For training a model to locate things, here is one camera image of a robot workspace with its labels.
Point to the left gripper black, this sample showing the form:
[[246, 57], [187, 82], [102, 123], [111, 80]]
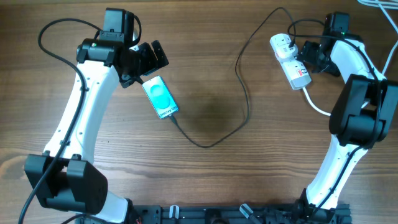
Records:
[[152, 64]]

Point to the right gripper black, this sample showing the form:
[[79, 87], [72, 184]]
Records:
[[306, 55]]

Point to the white power strip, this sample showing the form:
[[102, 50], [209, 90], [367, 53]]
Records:
[[295, 71]]

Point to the turquoise screen Galaxy smartphone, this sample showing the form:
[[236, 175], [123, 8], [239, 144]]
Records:
[[160, 97]]

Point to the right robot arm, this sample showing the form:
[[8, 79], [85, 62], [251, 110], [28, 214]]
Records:
[[362, 114]]

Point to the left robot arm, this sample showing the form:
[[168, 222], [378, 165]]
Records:
[[63, 177]]

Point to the white USB charger adapter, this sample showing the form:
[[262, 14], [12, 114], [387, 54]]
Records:
[[285, 52]]

